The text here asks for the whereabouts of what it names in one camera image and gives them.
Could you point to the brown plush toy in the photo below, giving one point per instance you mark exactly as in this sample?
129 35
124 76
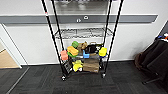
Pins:
82 45

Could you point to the small blue toy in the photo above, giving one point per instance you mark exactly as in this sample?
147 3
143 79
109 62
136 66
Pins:
86 55

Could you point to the green toy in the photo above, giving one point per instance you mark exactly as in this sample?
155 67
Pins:
75 44

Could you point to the orange toy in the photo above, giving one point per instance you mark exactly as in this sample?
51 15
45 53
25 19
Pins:
72 51

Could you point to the yellow-green toy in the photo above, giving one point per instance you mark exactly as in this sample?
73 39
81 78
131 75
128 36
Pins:
102 52

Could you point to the yellow toy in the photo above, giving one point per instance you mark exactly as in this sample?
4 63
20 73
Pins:
77 66

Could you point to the salmon pink toy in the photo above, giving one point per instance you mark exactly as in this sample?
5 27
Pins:
64 55

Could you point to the black bag with white label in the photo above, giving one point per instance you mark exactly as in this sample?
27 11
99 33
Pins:
68 66

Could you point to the black chair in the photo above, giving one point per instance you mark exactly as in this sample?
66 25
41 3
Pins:
155 58

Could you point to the small white item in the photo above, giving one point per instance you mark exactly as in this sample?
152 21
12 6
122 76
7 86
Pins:
164 36

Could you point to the small grey wall socket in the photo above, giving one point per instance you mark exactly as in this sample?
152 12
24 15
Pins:
86 17
78 20

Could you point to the long grey wall band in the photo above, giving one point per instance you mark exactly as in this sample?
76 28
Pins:
30 19

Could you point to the white door frame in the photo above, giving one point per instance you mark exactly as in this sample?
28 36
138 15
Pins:
11 50

